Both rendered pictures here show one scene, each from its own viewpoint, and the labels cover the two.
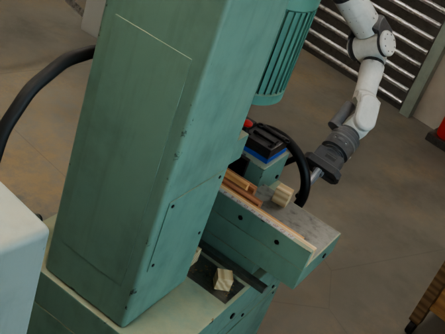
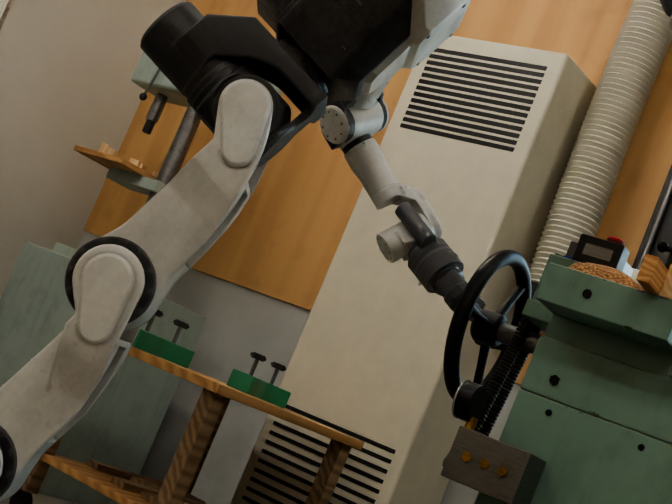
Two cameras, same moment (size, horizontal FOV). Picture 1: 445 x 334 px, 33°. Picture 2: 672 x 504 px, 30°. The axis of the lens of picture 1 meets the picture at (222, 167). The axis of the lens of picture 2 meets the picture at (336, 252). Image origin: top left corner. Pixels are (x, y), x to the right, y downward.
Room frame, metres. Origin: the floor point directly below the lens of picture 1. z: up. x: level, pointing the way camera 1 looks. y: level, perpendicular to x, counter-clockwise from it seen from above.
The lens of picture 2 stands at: (1.77, 2.13, 0.56)
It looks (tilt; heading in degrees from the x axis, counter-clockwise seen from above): 7 degrees up; 278
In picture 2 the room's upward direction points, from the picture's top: 23 degrees clockwise
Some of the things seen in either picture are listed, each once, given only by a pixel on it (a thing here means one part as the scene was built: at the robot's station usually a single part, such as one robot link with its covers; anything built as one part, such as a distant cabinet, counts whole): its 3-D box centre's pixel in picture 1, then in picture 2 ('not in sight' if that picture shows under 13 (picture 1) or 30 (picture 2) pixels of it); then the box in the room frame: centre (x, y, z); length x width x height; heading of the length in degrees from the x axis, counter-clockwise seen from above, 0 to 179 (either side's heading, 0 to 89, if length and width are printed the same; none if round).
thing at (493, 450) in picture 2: not in sight; (492, 467); (1.68, 0.20, 0.58); 0.12 x 0.08 x 0.08; 157
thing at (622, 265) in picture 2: (257, 136); (599, 259); (1.63, -0.06, 0.99); 0.13 x 0.11 x 0.06; 67
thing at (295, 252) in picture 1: (200, 188); not in sight; (1.41, 0.03, 0.93); 0.60 x 0.02 x 0.06; 67
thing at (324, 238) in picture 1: (226, 185); (623, 337); (1.55, -0.03, 0.87); 0.61 x 0.30 x 0.06; 67
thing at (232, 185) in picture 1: (218, 184); not in sight; (1.46, -0.01, 0.92); 0.23 x 0.02 x 0.04; 67
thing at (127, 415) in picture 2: not in sight; (133, 258); (2.93, -1.93, 0.79); 0.62 x 0.48 x 1.58; 148
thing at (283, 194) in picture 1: (282, 195); not in sight; (1.52, -0.16, 0.92); 0.04 x 0.03 x 0.04; 74
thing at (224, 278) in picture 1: (223, 279); not in sight; (1.27, -0.09, 0.82); 0.04 x 0.03 x 0.03; 106
